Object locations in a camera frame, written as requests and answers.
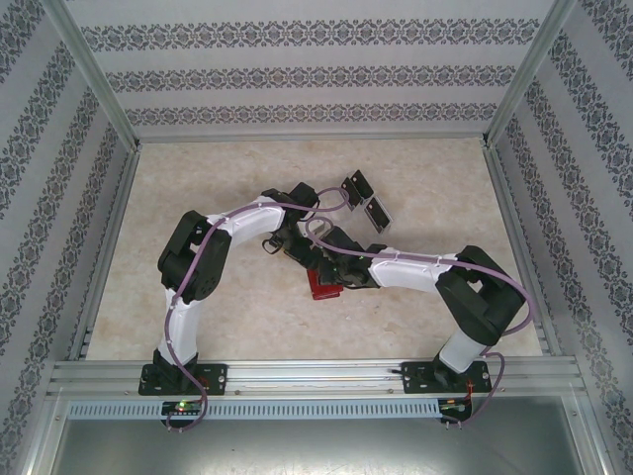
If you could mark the aluminium side rail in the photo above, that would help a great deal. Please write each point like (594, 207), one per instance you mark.
(503, 193)
(123, 193)

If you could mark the black credit card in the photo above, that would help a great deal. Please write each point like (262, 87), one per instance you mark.
(363, 185)
(350, 195)
(380, 215)

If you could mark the small circuit board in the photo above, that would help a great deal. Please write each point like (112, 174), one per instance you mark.
(180, 407)
(452, 404)

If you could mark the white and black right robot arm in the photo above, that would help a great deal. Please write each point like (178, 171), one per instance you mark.
(405, 272)

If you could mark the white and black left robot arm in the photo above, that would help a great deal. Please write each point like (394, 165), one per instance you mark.
(252, 222)

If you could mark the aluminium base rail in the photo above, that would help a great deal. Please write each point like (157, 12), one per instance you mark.
(316, 378)

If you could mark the aluminium lower frame post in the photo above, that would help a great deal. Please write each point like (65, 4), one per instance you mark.
(596, 435)
(42, 435)

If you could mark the red card holder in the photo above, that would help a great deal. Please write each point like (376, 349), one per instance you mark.
(312, 284)

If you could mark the aluminium frame post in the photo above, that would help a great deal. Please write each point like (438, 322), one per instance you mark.
(524, 74)
(42, 435)
(596, 435)
(96, 74)

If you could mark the grey metal sheet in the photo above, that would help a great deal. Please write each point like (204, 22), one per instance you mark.
(316, 445)

